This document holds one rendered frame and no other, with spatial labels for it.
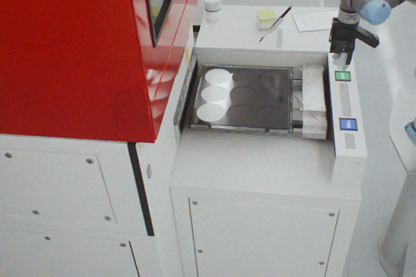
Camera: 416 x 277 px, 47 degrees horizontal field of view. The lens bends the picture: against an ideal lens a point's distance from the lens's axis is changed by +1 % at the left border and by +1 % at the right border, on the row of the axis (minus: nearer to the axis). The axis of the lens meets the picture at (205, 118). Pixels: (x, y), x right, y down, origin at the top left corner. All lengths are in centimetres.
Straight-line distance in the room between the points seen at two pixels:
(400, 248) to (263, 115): 97
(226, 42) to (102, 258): 96
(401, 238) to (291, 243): 65
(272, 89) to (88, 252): 88
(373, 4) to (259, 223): 81
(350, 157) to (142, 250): 72
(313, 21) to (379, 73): 147
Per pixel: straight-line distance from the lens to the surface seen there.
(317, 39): 202
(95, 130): 121
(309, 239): 179
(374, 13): 153
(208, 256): 195
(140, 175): 129
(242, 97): 181
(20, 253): 182
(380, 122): 314
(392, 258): 244
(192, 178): 164
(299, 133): 176
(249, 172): 165
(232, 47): 196
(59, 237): 165
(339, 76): 184
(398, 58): 371
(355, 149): 157
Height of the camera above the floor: 206
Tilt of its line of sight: 42 degrees down
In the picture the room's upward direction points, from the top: 4 degrees counter-clockwise
